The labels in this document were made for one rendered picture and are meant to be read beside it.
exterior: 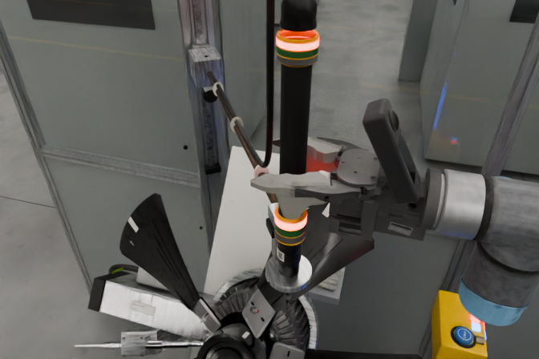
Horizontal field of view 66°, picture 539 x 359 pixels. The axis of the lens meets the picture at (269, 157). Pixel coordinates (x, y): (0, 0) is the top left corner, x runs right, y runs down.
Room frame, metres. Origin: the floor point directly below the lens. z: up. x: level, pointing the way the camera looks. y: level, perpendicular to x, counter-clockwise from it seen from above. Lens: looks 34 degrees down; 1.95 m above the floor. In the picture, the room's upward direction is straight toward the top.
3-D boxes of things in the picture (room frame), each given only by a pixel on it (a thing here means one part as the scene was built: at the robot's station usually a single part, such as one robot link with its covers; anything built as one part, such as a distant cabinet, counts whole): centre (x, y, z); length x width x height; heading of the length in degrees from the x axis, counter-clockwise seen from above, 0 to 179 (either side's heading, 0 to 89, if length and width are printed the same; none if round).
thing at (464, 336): (0.55, -0.45, 1.08); 0.04 x 0.04 x 0.02
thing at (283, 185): (0.37, -0.02, 1.64); 0.09 x 0.03 x 0.06; 95
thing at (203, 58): (1.01, 0.16, 1.54); 0.10 x 0.07 x 0.08; 18
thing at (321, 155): (0.45, -0.05, 1.64); 0.09 x 0.03 x 0.06; 51
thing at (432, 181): (0.38, -0.13, 1.63); 0.12 x 0.08 x 0.09; 73
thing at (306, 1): (0.41, -0.03, 1.66); 0.04 x 0.04 x 0.46
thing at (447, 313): (0.59, -0.46, 1.02); 0.16 x 0.10 x 0.11; 163
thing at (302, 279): (0.42, -0.03, 1.50); 0.09 x 0.07 x 0.10; 18
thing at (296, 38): (0.41, -0.03, 1.80); 0.04 x 0.04 x 0.03
